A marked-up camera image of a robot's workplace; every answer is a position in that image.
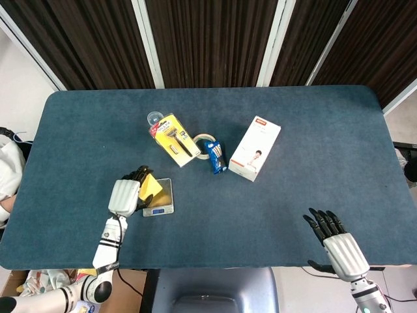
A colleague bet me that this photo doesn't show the dark object with white cloth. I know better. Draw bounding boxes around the dark object with white cloth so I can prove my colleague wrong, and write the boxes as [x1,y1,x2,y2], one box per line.
[392,142,417,188]

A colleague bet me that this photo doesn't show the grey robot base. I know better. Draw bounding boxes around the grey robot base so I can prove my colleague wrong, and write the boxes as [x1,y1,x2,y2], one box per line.
[152,267,280,313]

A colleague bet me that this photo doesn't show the white blue small box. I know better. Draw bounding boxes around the white blue small box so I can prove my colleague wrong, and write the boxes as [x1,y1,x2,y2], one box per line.
[76,301,102,313]

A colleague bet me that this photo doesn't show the yellow razor blister pack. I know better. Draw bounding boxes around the yellow razor blister pack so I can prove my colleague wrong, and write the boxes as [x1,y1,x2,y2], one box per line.
[149,112,202,168]

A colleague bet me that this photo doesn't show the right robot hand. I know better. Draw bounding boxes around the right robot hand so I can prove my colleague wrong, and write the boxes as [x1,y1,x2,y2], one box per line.
[302,207,370,281]

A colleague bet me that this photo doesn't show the black cable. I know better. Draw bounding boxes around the black cable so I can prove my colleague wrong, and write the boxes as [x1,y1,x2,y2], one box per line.
[301,266,417,303]

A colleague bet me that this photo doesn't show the blue snack packet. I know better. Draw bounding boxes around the blue snack packet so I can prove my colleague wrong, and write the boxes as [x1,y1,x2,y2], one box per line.
[204,139,228,175]

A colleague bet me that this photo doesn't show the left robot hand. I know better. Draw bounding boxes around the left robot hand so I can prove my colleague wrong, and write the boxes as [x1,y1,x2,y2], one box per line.
[108,165,155,218]

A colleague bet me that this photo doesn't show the white carton box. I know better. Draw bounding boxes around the white carton box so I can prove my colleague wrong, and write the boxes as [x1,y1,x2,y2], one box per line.
[228,115,282,183]

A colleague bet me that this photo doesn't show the roll of beige tape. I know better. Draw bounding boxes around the roll of beige tape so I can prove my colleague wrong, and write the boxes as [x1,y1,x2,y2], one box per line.
[192,132,216,160]

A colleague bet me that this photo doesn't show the patterned white cloth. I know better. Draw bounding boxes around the patterned white cloth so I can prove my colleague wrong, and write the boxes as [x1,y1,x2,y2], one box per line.
[19,269,78,297]

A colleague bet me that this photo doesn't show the blue table cloth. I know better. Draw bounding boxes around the blue table cloth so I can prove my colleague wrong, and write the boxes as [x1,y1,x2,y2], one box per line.
[0,85,417,271]

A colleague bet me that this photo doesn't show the small digital scale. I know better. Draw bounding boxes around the small digital scale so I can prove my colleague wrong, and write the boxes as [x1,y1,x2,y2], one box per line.
[141,177,175,217]

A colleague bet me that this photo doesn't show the yellow sponge block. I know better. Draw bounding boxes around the yellow sponge block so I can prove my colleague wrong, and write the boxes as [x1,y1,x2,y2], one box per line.
[139,173,164,201]

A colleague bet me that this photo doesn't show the clear plastic round lid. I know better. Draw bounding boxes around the clear plastic round lid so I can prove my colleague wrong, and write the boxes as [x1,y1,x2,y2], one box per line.
[146,111,164,127]

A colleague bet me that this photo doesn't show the brown cardboard box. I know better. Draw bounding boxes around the brown cardboard box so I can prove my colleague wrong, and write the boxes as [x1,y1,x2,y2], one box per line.
[104,269,148,313]

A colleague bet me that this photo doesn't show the person in white clothing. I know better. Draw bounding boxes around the person in white clothing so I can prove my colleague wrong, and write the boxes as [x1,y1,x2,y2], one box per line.
[0,127,27,229]

